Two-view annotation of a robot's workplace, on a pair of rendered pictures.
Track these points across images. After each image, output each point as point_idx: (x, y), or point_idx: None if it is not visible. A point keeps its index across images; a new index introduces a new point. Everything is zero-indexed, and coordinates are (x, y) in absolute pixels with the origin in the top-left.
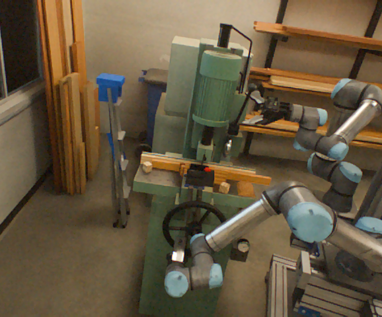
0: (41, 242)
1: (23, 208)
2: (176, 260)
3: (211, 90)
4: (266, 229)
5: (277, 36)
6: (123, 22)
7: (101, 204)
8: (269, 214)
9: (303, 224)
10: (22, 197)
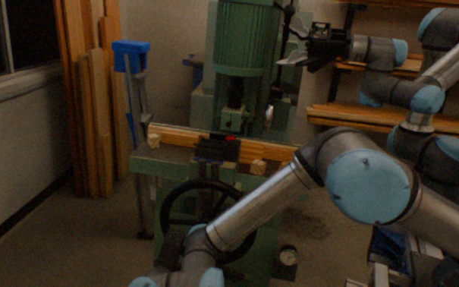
0: (44, 253)
1: (33, 212)
2: (163, 265)
3: (231, 20)
4: (341, 248)
5: (353, 6)
6: (169, 1)
7: (128, 210)
8: (304, 185)
9: (353, 187)
10: (31, 198)
